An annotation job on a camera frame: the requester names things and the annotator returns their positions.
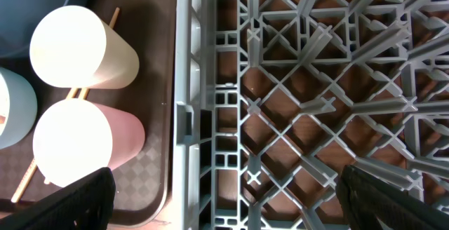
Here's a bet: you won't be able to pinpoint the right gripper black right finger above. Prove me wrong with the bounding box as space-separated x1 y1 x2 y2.
336 165 448 230

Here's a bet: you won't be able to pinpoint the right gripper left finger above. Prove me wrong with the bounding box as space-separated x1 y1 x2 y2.
1 167 116 230

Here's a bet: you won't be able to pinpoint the pink plastic cup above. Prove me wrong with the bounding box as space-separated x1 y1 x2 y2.
32 98 145 187

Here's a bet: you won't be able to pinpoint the light blue bowl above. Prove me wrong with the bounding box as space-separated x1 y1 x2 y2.
1 67 37 149

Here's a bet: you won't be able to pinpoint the cream plastic cup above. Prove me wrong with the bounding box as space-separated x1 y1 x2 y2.
29 6 140 89

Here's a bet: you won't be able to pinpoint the grey dishwasher rack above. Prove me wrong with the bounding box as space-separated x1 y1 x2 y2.
172 0 448 229

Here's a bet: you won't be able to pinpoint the right wooden chopstick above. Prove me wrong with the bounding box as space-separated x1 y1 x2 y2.
43 7 121 185

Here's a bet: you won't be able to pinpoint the wooden chopstick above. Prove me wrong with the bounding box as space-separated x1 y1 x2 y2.
11 87 80 203
43 7 121 185

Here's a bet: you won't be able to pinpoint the left wooden chopstick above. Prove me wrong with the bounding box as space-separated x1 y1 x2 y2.
11 87 80 203

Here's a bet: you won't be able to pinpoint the brown serving tray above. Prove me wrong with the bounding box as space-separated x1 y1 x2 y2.
1 0 176 227

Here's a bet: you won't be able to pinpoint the dark blue plate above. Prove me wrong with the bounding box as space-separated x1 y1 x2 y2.
1 0 68 58

